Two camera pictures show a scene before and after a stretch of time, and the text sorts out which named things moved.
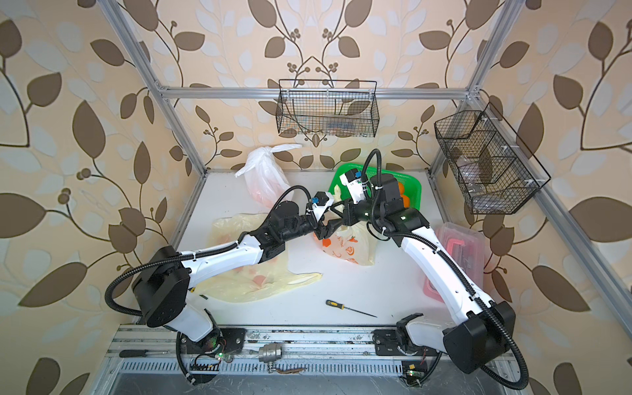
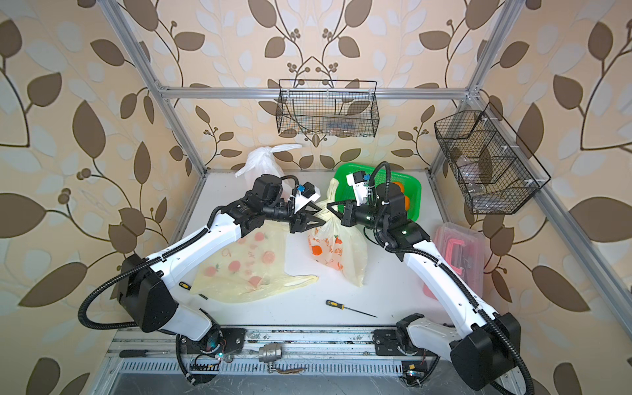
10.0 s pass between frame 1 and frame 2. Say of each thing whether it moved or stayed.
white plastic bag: stayed
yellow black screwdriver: stayed
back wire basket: stayed
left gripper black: moved
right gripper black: stayed
